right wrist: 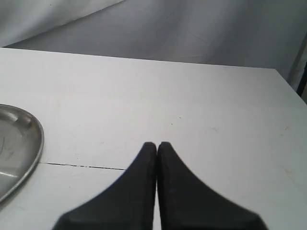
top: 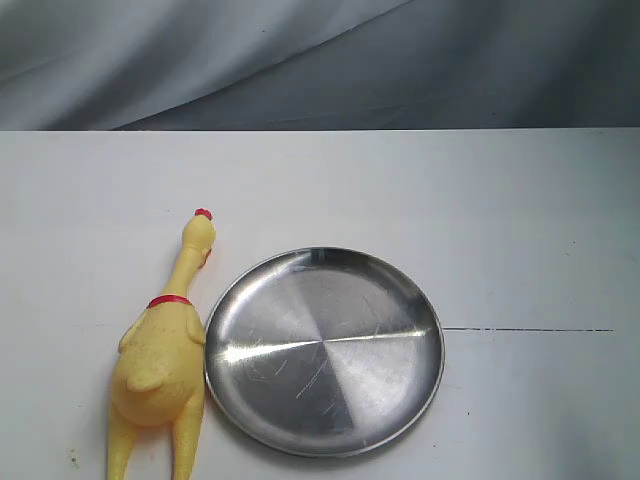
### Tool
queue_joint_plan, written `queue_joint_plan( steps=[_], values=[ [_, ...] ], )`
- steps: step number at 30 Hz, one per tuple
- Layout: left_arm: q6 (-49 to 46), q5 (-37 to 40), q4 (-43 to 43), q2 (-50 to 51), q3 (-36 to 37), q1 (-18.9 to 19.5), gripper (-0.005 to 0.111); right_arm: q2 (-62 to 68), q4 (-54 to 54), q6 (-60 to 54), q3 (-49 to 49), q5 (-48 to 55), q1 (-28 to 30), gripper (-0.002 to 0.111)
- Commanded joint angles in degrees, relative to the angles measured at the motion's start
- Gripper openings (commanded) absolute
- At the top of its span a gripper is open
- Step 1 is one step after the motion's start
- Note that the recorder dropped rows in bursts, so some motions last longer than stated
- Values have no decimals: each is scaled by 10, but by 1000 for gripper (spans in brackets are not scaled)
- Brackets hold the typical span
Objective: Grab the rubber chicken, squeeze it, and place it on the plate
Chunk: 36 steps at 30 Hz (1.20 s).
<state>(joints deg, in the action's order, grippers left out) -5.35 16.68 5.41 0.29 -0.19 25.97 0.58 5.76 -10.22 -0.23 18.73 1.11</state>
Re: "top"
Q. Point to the yellow rubber chicken toy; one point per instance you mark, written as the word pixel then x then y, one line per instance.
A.
pixel 158 378

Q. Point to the round stainless steel plate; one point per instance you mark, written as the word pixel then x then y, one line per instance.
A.
pixel 324 352

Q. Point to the grey fabric backdrop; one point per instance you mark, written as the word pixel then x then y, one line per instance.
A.
pixel 318 65

